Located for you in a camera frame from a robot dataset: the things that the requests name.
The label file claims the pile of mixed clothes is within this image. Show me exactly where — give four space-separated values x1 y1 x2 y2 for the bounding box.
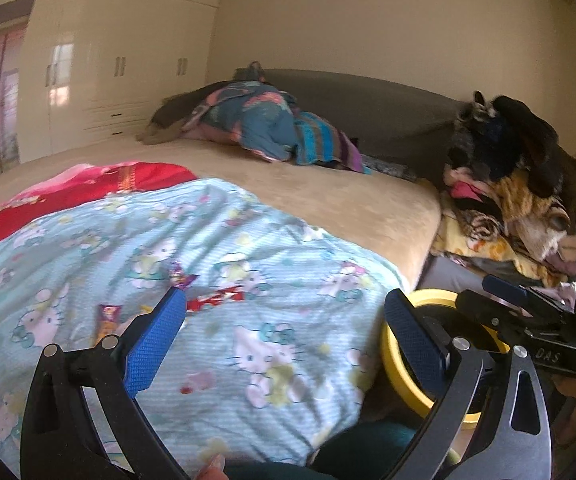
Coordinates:
430 91 576 303

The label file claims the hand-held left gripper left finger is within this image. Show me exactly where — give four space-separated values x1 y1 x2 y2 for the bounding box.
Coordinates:
20 286 189 480

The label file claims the grey padded headboard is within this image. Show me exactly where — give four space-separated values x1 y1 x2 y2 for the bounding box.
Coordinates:
262 69 475 182

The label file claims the yellow bin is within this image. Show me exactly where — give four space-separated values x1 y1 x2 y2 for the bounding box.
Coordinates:
380 288 512 467

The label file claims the bed with beige sheet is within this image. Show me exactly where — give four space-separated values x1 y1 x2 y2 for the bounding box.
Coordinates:
0 135 444 293

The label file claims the red printed blanket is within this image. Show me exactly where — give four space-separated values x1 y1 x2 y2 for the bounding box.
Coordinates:
0 161 199 261

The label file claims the striped colourful cloth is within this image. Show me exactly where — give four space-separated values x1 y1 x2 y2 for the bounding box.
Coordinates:
293 111 375 176

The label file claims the cream wardrobe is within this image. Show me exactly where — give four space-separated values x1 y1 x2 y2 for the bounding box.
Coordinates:
18 0 219 165

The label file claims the person's left hand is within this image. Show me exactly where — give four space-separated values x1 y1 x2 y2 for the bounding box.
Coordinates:
197 454 227 480

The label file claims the cat print light blue blanket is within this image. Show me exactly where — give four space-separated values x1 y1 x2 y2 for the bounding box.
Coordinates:
0 177 411 478

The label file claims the orange and purple snack wrapper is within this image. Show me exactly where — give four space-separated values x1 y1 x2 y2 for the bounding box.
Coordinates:
96 304 124 347

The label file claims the blue floral quilt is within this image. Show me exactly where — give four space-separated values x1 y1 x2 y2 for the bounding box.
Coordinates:
183 80 299 163

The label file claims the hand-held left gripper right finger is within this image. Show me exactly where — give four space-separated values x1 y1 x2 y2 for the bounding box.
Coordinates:
384 287 554 480

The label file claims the grey-brown furry cloth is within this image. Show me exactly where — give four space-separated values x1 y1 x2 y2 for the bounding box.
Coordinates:
135 66 269 145

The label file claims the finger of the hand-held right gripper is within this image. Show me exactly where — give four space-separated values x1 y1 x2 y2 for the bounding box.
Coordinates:
455 290 536 343
483 274 576 322

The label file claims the red snack wrapper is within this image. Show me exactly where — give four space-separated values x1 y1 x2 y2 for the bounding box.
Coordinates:
186 285 245 314

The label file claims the dark patterned cloth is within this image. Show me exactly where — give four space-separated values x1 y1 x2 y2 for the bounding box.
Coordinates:
362 154 419 184

